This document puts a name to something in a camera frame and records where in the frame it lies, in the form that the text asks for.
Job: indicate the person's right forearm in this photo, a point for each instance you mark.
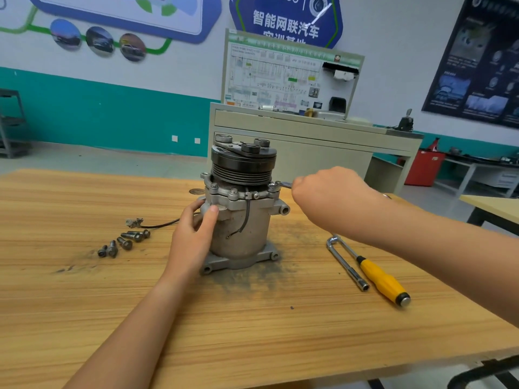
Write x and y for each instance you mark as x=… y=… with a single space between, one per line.
x=454 y=259

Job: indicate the person's left forearm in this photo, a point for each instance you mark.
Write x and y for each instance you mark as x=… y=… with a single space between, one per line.
x=122 y=344

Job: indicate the grey metal shelf cart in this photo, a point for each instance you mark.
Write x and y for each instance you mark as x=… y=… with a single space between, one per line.
x=12 y=125

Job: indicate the wooden side table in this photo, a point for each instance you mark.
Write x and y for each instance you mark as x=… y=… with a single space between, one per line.
x=495 y=210

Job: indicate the red cabinet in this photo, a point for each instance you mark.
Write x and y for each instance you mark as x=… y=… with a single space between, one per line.
x=425 y=168

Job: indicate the blue rounded infographic panel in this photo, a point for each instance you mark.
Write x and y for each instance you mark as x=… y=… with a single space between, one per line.
x=105 y=8

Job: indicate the beige workbench cabinet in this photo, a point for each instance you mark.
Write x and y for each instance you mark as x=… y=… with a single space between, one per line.
x=324 y=141

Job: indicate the silver L-shaped socket wrench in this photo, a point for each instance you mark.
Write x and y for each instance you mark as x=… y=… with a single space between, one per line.
x=347 y=263

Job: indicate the grey metal compressor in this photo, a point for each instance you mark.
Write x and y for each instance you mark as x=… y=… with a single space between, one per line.
x=243 y=214

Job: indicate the person's right hand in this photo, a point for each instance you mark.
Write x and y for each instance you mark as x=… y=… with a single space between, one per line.
x=336 y=198

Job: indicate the silver combination wrench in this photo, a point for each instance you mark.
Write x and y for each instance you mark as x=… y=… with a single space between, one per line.
x=284 y=184

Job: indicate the blue hexagon wall sign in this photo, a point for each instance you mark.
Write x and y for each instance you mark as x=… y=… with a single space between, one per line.
x=284 y=12

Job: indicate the dark round table grommet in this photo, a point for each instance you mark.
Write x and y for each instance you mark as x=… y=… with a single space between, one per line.
x=196 y=191

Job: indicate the dark wall poster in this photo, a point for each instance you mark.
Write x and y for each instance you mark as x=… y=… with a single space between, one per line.
x=482 y=64

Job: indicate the round photo wall decal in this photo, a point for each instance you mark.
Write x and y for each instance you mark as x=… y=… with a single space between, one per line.
x=132 y=47
x=66 y=34
x=100 y=40

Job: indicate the person's left hand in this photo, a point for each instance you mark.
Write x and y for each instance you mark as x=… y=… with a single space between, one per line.
x=191 y=247

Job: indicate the small black device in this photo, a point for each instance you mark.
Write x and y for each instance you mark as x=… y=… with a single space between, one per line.
x=405 y=123

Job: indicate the white wiring display board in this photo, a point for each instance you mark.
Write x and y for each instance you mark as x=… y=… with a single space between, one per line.
x=267 y=73

